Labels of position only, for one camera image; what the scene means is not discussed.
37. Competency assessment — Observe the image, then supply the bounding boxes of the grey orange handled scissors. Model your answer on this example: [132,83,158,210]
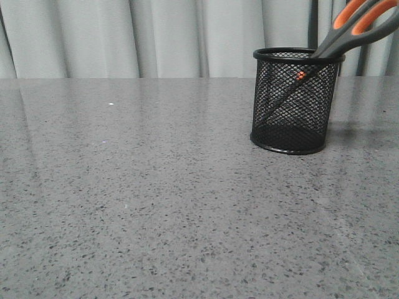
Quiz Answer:
[310,0,398,59]

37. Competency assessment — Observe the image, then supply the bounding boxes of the black mesh pen bucket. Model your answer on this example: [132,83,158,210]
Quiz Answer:
[250,47,345,155]

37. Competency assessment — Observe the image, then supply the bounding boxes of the pale grey curtain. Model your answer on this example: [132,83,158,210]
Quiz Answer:
[0,0,399,79]

